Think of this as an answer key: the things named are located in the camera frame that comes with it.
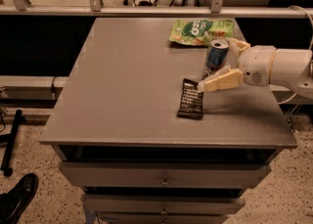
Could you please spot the grey drawer cabinet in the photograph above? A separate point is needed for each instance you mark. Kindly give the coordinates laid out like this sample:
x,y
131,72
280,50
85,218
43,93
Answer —
x,y
120,105

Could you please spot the black leather shoe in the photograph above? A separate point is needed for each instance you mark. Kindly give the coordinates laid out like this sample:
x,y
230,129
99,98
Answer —
x,y
14,203

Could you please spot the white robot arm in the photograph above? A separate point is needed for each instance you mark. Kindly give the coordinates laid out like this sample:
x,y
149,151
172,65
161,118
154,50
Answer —
x,y
230,62

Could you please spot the bottom grey drawer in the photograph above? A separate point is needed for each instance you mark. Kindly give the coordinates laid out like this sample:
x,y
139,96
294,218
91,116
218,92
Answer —
x,y
122,218

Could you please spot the middle grey drawer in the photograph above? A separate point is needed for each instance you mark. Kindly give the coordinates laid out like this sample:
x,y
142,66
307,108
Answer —
x,y
162,205

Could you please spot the black chair leg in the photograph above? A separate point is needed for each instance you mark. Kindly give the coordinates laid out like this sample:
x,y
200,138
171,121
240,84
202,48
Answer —
x,y
9,140

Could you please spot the green chip bag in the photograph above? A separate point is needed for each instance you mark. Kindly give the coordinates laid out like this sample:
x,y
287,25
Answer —
x,y
200,32

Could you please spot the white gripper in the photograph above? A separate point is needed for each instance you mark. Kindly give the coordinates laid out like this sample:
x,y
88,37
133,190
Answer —
x,y
256,64

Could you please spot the top grey drawer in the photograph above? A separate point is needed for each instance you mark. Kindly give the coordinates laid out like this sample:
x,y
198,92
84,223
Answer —
x,y
165,175

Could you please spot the blue silver redbull can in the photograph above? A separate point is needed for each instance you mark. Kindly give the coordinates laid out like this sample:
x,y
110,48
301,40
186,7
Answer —
x,y
216,56

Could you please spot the grey drawer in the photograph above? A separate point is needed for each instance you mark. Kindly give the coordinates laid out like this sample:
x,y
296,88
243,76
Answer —
x,y
122,218
165,175
162,205

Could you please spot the metal railing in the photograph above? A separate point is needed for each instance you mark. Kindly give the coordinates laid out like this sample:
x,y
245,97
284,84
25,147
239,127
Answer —
x,y
162,8

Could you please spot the black rxbar chocolate wrapper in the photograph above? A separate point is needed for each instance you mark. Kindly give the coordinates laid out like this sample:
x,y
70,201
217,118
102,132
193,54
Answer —
x,y
191,101

